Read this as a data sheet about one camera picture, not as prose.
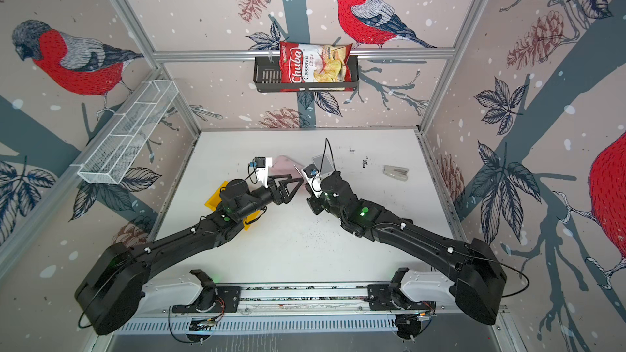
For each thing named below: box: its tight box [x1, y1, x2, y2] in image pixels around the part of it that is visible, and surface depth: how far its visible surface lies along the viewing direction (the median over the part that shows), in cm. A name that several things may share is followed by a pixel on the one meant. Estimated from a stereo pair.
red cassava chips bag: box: [279, 41, 353, 93], surface depth 90 cm
